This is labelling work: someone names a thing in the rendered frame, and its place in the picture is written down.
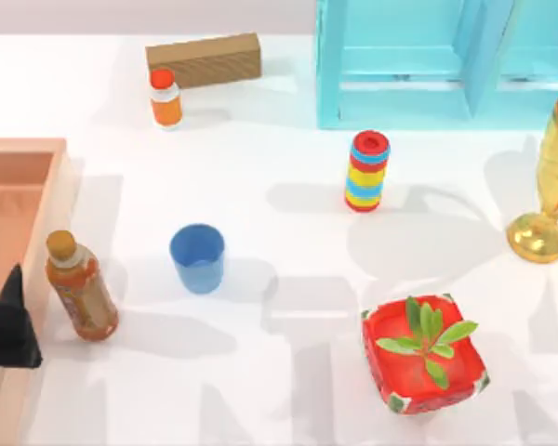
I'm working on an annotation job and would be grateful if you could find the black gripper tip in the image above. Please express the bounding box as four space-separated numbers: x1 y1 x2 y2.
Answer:
0 263 44 373

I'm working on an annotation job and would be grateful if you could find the red plant pot with plant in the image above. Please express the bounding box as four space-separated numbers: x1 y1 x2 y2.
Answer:
361 293 490 414

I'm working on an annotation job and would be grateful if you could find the gold trophy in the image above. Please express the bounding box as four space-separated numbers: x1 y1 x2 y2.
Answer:
506 86 558 265

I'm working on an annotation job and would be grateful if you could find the blue cup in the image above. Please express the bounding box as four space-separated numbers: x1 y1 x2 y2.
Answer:
168 224 227 295

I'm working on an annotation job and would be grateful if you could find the brown wooden block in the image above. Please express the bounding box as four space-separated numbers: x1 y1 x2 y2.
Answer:
145 32 263 90

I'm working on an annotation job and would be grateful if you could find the light blue rack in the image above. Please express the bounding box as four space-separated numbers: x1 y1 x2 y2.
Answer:
314 0 558 132

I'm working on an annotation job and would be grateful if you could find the stack of coloured rings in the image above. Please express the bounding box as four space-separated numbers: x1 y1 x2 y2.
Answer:
344 130 393 215

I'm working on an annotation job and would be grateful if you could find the small orange bottle red cap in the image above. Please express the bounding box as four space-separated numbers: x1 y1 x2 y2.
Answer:
149 68 183 128

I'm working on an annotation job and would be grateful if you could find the shallow salmon-coloured box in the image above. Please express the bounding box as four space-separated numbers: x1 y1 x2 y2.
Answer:
0 138 68 446

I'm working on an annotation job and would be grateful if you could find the orange tea bottle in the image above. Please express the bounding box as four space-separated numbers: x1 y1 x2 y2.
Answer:
45 230 120 343

